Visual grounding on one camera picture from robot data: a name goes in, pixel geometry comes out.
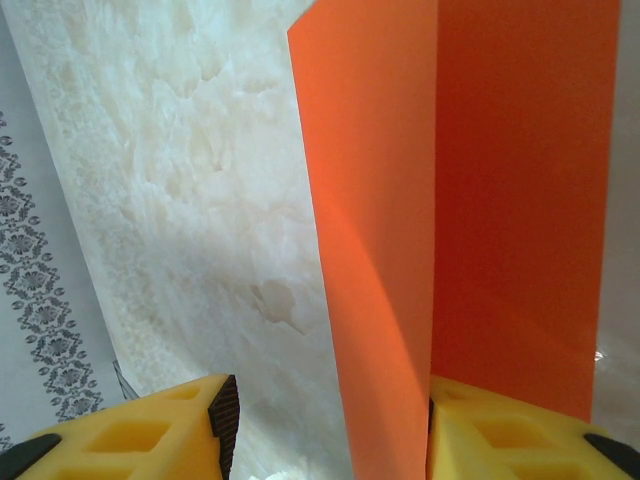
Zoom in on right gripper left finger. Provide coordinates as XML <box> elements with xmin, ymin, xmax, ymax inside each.
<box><xmin>0</xmin><ymin>373</ymin><xmax>242</xmax><ymax>480</ymax></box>

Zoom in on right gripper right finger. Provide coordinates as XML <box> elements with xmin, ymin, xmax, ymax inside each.
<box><xmin>426</xmin><ymin>376</ymin><xmax>640</xmax><ymax>480</ymax></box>

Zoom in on orange paper sheet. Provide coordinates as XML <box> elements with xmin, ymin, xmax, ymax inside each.
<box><xmin>287</xmin><ymin>0</ymin><xmax>621</xmax><ymax>480</ymax></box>

